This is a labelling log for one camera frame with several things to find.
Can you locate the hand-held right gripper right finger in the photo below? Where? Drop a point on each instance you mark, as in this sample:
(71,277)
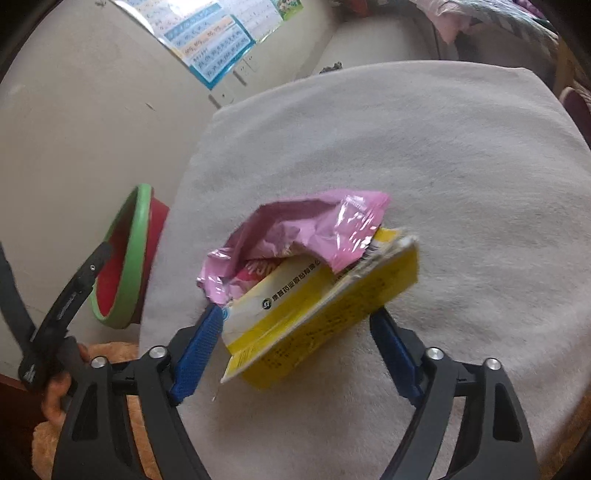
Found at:
(395,360)

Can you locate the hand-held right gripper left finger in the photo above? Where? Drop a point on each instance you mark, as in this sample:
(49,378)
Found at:
(198,355)

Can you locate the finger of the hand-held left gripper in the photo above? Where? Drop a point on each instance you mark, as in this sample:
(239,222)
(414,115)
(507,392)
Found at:
(16,304)
(78,286)

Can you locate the red basin with green rim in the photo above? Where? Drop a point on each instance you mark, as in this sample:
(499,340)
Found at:
(115,295)

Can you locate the yellow cardboard box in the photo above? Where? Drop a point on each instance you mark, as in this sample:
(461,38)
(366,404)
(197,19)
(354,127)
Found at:
(300,332)

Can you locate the pink plastic wrapper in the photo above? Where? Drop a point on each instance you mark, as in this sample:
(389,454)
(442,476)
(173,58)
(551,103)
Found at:
(300,226)

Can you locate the person's left hand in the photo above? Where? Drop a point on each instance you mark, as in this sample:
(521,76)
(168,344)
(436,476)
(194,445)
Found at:
(55,399)

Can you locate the white fleece blanket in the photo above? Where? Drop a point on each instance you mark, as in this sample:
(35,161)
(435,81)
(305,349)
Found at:
(461,184)

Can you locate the small dark floor object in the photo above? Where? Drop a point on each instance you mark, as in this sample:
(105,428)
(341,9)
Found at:
(331,67)

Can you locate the wooden chair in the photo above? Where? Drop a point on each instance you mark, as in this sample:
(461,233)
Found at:
(572,78)

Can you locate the pink cloth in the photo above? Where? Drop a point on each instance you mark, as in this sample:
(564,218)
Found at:
(445,21)

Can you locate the white wall socket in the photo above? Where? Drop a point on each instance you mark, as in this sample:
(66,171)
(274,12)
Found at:
(224,98)
(245,76)

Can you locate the blue wall poster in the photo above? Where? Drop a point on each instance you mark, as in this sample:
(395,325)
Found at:
(207,46)

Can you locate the white wall poster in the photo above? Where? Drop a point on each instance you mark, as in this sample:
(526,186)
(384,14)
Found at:
(258,18)

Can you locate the green wall poster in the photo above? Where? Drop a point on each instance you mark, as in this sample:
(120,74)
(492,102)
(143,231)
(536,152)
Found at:
(288,3)

